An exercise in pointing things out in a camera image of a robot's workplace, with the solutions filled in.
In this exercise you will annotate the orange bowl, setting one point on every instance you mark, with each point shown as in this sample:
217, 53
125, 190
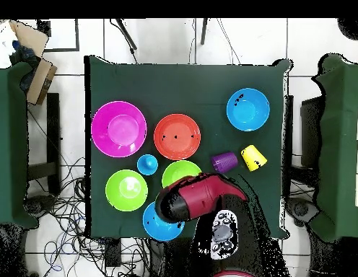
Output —
177, 137

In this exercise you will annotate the green bowl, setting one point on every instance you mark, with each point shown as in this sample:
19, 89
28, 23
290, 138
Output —
126, 190
179, 171

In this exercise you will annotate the purple cup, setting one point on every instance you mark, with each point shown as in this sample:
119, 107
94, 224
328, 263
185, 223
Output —
224, 162

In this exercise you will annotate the yellow cup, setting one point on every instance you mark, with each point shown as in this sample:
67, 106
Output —
252, 158

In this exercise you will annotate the light blue bowl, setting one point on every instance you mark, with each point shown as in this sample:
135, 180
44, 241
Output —
156, 228
248, 109

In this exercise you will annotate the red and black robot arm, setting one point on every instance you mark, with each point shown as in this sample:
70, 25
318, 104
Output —
202, 196

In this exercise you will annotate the light blue cup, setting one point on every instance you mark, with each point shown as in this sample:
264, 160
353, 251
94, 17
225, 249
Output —
147, 164

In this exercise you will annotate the pink bowl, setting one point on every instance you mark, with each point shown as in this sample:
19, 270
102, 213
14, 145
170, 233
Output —
118, 129

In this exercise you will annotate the dark green table cloth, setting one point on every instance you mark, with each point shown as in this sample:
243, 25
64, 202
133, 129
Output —
182, 83

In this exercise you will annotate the black tripod leg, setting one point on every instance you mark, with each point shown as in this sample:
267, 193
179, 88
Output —
127, 36
204, 31

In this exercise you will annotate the black metal stand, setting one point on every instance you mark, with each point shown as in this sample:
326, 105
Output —
310, 129
53, 129

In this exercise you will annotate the brown cardboard box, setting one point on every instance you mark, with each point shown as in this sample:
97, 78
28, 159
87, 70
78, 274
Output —
40, 82

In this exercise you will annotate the green cloth side table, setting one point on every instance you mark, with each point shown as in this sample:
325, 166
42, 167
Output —
340, 129
10, 144

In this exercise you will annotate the brown cardboard sheet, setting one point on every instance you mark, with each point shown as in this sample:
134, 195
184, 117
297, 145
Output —
30, 37

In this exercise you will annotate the black pedestal leg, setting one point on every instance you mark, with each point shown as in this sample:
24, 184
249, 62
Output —
40, 205
301, 212

